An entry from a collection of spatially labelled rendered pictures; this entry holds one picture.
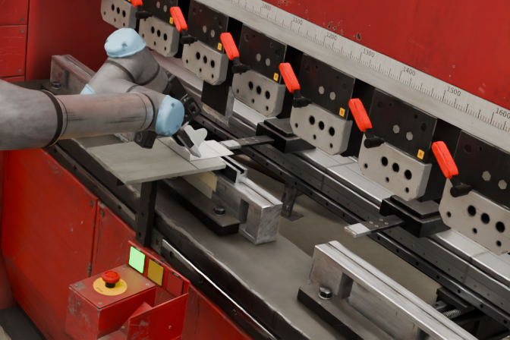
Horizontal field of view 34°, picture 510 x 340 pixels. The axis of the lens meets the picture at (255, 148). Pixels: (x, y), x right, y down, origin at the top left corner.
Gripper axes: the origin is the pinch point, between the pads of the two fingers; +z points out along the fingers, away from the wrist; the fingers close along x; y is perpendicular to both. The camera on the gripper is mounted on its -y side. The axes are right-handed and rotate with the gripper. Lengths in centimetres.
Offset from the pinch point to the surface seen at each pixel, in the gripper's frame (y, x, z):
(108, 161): -15.5, 1.8, -12.2
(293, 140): 22.0, -5.3, 17.1
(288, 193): 51, 110, 161
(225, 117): 11.0, -3.2, -2.2
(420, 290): 53, 34, 178
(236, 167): 4.9, -9.2, 6.0
